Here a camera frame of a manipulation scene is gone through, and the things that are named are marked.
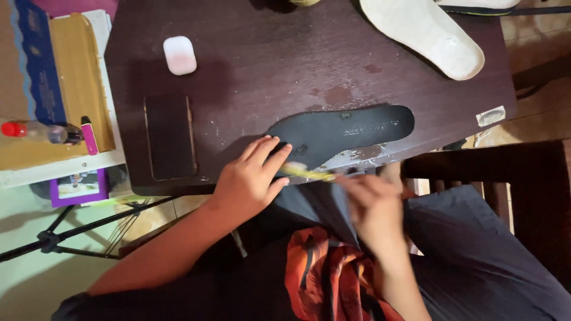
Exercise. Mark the person's right hand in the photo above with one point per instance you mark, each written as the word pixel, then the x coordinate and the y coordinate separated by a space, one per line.
pixel 379 214

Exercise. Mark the white board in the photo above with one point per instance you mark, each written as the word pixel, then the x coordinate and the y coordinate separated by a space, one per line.
pixel 109 89

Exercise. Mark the person's left hand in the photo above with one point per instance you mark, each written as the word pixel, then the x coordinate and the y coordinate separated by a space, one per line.
pixel 245 182

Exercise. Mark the dark grey shorts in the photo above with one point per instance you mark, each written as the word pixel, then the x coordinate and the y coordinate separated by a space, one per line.
pixel 473 258

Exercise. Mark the white sticker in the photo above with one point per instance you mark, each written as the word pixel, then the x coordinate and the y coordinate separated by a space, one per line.
pixel 490 116

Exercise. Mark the blue printed strip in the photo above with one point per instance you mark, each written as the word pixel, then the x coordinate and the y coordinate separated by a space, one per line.
pixel 42 67

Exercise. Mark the person's right fingers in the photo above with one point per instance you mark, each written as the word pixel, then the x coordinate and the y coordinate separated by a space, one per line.
pixel 361 185

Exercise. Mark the white earbuds case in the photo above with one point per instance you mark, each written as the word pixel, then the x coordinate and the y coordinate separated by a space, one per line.
pixel 180 55

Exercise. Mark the dark wooden chair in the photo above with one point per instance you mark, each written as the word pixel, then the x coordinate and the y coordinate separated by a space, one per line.
pixel 526 178

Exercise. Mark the white and black shoe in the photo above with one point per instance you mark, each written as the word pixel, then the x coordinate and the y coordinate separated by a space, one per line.
pixel 477 5

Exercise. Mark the clear bottle with red cap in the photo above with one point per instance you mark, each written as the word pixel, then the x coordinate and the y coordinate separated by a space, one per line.
pixel 40 132

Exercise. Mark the purple picture frame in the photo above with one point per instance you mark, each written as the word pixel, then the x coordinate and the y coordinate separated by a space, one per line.
pixel 80 187

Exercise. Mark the black shoe insole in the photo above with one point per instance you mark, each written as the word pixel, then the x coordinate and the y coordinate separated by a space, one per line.
pixel 348 129

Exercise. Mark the orange patterned shirt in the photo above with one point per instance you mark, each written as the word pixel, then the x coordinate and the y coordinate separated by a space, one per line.
pixel 330 276

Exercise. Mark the yellow round object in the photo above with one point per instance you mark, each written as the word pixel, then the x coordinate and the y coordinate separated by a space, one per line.
pixel 304 2

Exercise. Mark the black tripod stand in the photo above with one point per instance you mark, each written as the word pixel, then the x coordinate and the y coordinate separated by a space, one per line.
pixel 67 232

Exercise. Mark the yellow cardboard box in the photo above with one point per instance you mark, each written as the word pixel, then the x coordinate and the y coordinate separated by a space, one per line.
pixel 78 84

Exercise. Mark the pink and black lighter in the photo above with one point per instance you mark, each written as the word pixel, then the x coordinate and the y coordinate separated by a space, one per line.
pixel 89 136

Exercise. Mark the white shoe insole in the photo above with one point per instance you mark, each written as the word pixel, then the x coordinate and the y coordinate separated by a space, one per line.
pixel 428 35

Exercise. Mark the yellow glue brush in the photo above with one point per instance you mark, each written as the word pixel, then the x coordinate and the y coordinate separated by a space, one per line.
pixel 303 170

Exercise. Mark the black smartphone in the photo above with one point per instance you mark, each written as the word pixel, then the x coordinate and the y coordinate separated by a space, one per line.
pixel 170 136

